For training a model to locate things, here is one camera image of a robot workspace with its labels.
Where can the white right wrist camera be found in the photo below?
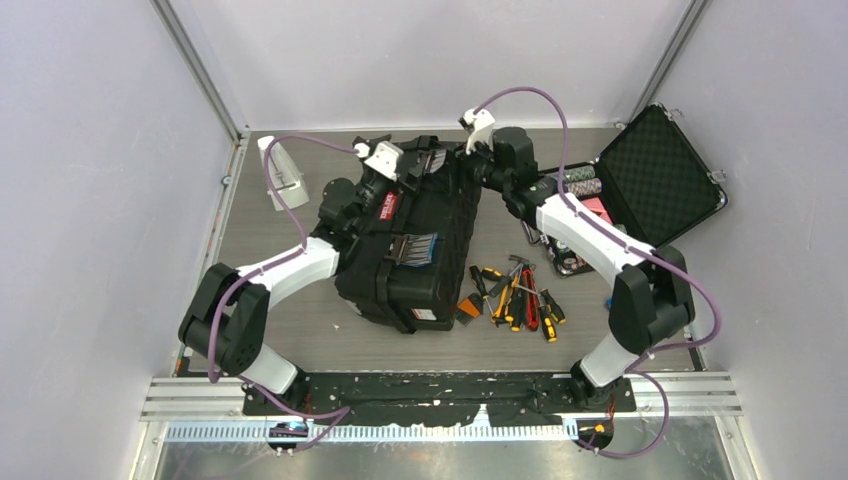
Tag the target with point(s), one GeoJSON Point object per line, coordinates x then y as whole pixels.
{"type": "Point", "coordinates": [479, 125]}

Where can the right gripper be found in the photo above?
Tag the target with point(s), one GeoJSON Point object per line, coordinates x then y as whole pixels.
{"type": "Point", "coordinates": [482, 148]}

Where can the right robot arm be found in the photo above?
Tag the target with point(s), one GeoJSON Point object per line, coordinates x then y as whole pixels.
{"type": "Point", "coordinates": [651, 297]}

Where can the poker chip row top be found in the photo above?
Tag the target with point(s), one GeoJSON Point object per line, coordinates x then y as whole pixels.
{"type": "Point", "coordinates": [579, 174]}

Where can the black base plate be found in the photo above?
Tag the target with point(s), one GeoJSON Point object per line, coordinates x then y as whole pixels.
{"type": "Point", "coordinates": [445, 399]}

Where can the red card deck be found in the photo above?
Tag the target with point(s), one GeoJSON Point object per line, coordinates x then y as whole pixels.
{"type": "Point", "coordinates": [596, 206]}

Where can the yellow black screwdriver right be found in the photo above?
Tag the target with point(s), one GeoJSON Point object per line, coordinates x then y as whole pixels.
{"type": "Point", "coordinates": [550, 315]}

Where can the orange black bit holder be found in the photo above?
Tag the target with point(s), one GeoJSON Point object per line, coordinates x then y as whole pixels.
{"type": "Point", "coordinates": [470, 308]}

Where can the poker chip row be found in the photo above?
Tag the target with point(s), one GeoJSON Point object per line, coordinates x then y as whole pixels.
{"type": "Point", "coordinates": [585, 188]}
{"type": "Point", "coordinates": [579, 174]}

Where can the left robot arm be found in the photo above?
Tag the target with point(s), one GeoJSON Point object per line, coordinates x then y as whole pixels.
{"type": "Point", "coordinates": [226, 319]}

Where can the red black pliers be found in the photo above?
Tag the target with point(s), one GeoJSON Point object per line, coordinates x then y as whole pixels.
{"type": "Point", "coordinates": [531, 303]}

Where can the black plastic toolbox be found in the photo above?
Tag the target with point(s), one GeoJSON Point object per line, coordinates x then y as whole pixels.
{"type": "Point", "coordinates": [408, 270]}

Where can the black aluminium poker chip case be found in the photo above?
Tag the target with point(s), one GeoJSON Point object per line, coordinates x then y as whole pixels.
{"type": "Point", "coordinates": [653, 183]}

